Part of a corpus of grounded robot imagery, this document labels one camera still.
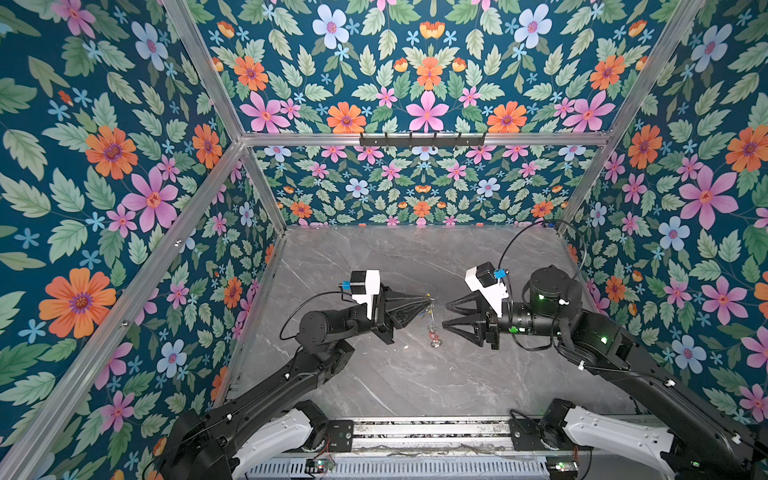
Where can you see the white ventilation grille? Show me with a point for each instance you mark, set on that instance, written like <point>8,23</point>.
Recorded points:
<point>399,468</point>

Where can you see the large black yellow keyring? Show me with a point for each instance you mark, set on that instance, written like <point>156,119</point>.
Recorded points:
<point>434,337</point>

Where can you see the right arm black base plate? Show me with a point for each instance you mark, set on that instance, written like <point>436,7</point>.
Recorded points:
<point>527,434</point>

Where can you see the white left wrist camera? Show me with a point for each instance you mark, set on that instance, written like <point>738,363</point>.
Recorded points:
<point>364,287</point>

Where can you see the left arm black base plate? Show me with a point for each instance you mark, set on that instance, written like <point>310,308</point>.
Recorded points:
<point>335,436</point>

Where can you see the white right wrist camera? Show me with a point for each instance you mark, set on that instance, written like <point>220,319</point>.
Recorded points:
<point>490,283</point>

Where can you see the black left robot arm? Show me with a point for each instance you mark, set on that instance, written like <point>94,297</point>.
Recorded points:
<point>275,415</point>

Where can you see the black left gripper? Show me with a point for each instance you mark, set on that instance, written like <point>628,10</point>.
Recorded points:
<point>382,323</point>

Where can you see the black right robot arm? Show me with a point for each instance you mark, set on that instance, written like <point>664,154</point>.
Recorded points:
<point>694,439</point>

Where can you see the black wall hook rack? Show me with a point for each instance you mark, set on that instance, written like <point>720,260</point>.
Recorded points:
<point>408,140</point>

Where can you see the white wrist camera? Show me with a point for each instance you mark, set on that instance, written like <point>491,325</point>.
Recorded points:
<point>490,283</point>
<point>364,287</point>

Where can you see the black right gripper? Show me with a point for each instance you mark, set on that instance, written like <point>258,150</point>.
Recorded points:
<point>491,326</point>

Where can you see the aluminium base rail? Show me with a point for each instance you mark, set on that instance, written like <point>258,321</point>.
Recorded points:
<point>438,435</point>

